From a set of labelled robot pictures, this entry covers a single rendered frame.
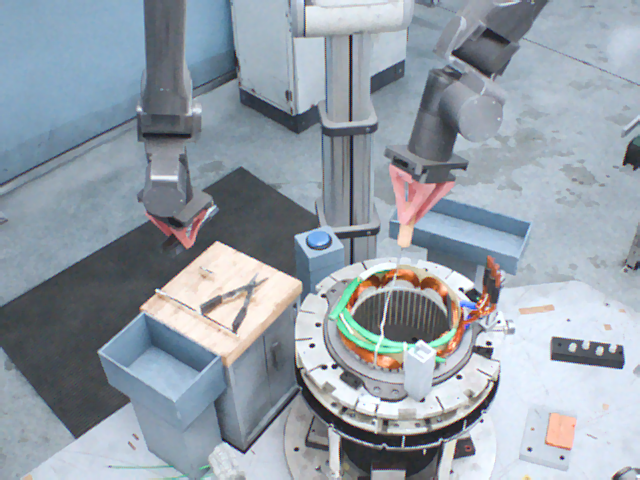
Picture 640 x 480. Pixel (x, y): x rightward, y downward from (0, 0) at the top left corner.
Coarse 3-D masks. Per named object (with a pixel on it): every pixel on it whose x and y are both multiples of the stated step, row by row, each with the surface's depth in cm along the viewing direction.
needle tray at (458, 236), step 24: (432, 216) 143; (456, 216) 142; (480, 216) 139; (504, 216) 137; (432, 240) 134; (456, 240) 132; (480, 240) 137; (504, 240) 137; (528, 240) 135; (456, 264) 137; (480, 264) 133; (504, 264) 130; (480, 288) 148
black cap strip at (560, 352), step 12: (552, 336) 148; (552, 348) 146; (564, 348) 145; (576, 348) 145; (588, 348) 145; (552, 360) 146; (564, 360) 145; (576, 360) 144; (588, 360) 144; (600, 360) 143; (612, 360) 143; (624, 360) 142
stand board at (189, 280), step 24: (192, 264) 128; (216, 264) 128; (240, 264) 128; (168, 288) 124; (192, 288) 124; (216, 288) 124; (264, 288) 124; (288, 288) 123; (168, 312) 120; (216, 312) 120; (264, 312) 119; (192, 336) 116; (216, 336) 116; (240, 336) 116
